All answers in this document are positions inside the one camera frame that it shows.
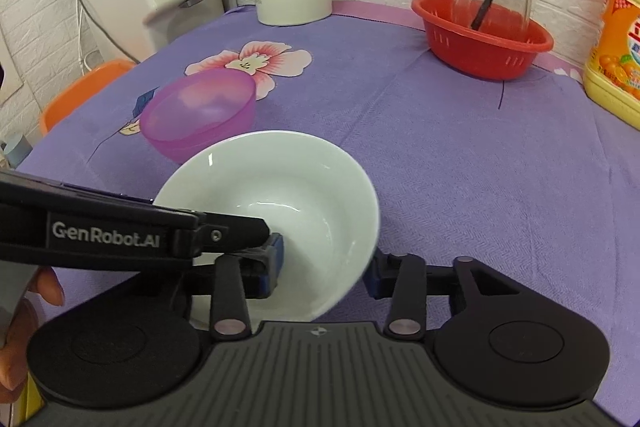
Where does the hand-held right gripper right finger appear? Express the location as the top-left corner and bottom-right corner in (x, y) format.
(364, 249), (532, 339)

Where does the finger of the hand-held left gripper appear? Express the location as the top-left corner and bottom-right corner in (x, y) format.
(192, 213), (286, 260)

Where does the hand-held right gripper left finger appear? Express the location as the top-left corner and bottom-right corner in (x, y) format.
(150, 257), (286, 342)

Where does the white ceramic bowl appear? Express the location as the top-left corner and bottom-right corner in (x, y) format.
(152, 130), (381, 323)

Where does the person's left hand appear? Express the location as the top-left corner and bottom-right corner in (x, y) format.
(0, 267), (66, 404)

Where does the grey blue cup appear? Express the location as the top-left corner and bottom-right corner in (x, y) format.
(0, 131), (33, 168)

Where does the purple floral tablecloth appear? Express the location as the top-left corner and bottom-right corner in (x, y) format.
(15, 0), (640, 408)

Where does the purple plastic bowl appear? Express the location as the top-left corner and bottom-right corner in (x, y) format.
(139, 71), (257, 162)

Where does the orange plastic basin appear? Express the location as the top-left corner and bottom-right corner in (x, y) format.
(39, 59), (137, 136)

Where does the red plastic basket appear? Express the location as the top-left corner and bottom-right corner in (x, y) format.
(411, 0), (555, 82)

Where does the yellow detergent bottle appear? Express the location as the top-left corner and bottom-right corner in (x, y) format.
(582, 0), (640, 131)

